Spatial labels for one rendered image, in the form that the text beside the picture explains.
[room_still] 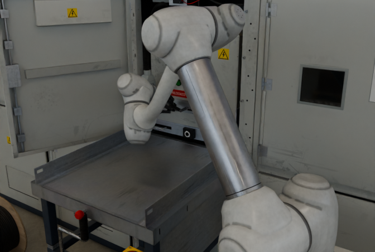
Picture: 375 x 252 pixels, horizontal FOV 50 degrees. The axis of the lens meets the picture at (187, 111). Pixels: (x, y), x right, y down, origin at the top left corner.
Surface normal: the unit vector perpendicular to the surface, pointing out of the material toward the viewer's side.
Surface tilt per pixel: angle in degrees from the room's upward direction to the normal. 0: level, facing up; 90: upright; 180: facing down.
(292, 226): 44
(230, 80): 90
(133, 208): 0
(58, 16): 90
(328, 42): 90
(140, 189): 0
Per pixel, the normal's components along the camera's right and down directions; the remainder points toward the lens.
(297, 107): -0.54, 0.25
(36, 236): 0.00, -0.95
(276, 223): 0.48, -0.40
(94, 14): 0.55, 0.25
